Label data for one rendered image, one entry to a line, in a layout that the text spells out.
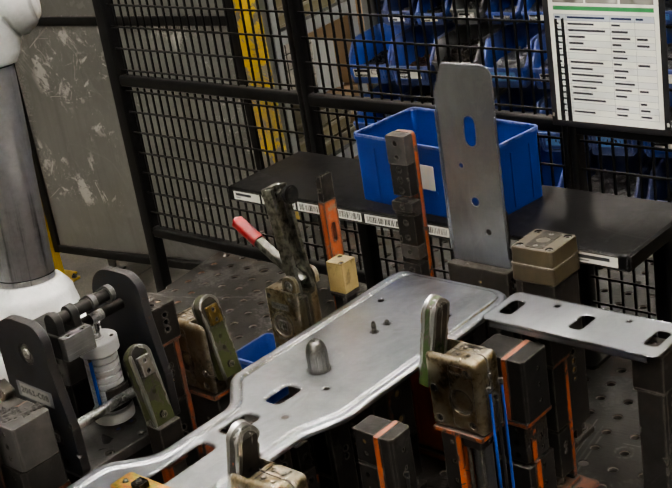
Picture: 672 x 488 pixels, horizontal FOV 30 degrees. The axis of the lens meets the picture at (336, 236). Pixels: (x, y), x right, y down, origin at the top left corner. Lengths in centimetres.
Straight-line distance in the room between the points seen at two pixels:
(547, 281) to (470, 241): 17
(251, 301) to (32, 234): 74
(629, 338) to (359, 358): 38
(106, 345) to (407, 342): 43
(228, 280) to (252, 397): 117
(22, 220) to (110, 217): 249
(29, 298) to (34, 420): 54
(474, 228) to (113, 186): 268
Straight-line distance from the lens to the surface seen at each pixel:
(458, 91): 197
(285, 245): 192
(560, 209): 217
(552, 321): 186
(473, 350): 171
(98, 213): 470
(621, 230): 207
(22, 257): 220
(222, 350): 186
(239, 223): 199
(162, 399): 178
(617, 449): 211
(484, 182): 200
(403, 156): 211
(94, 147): 457
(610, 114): 217
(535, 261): 196
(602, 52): 215
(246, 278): 291
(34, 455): 171
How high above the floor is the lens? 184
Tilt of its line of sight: 22 degrees down
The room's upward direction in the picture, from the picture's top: 9 degrees counter-clockwise
